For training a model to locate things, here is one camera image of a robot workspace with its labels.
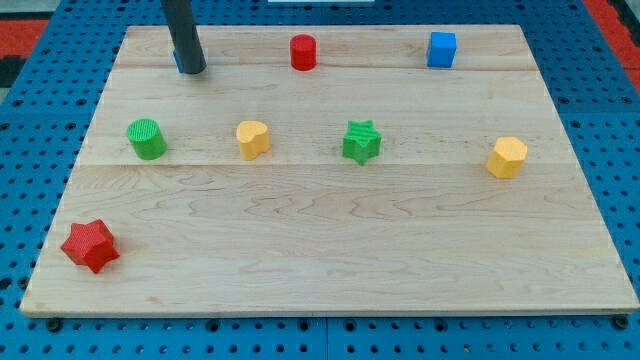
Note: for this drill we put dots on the yellow hexagon block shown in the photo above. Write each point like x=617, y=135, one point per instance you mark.
x=507, y=157

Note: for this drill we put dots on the wooden board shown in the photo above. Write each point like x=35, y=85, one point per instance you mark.
x=423, y=229

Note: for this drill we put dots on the green star block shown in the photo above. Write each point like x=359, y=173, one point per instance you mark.
x=361, y=141

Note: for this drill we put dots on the yellow heart block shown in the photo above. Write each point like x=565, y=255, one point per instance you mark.
x=253, y=138

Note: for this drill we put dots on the red cylinder block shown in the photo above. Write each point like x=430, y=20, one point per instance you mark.
x=303, y=52

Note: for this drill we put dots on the green cylinder block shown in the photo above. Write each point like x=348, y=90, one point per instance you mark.
x=146, y=138

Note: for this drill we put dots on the blue block behind rod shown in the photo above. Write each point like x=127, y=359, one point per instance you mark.
x=177, y=61

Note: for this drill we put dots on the blue cube block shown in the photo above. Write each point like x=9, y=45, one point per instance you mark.
x=442, y=50

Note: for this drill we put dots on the grey cylindrical pointer rod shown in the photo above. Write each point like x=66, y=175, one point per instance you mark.
x=184, y=35

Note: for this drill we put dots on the red star block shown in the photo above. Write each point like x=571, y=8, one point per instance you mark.
x=91, y=245

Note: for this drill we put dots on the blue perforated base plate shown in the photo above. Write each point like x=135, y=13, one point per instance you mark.
x=56, y=56

